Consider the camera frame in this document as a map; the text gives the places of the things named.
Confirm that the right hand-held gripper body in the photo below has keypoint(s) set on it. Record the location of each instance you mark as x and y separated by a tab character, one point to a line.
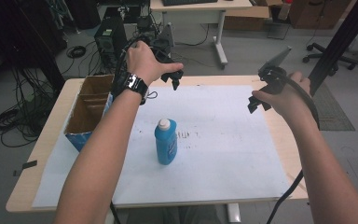
272	77

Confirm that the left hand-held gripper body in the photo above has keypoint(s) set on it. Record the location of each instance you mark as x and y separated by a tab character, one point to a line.
163	49

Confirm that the blue bottle with white cap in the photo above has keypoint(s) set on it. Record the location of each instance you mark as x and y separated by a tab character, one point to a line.
166	146

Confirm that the person's left hand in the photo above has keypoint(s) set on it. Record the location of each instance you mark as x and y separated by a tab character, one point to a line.
144	63

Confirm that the person's right hand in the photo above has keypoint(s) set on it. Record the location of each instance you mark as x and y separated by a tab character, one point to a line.
289	99

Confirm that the black wristwatch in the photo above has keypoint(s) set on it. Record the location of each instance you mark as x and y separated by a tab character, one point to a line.
135	84

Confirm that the white paper sheet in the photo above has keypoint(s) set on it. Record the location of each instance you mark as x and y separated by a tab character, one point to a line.
223	140

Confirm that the white desk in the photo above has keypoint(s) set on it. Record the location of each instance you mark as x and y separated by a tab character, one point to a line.
199	15

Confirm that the black office chair base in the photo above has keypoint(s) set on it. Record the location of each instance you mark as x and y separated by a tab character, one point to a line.
317	49

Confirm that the black keyboard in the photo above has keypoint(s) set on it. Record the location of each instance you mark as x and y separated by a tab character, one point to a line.
189	2

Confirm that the black computer tower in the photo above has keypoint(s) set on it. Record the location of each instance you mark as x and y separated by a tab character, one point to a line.
108	40

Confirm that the grey floor mat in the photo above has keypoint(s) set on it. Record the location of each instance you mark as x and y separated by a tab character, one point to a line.
332	115

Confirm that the bottle with red cap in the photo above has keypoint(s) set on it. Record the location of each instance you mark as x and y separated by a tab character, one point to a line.
285	11

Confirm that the large brown cardboard box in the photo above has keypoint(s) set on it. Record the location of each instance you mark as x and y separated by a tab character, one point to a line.
318	14

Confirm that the black metal beam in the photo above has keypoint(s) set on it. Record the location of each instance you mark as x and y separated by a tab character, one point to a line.
345	40

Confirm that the white table leg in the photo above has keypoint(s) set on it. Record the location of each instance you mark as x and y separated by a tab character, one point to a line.
234	213

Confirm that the black tape strip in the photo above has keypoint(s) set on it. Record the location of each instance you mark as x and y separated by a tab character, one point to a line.
29	165

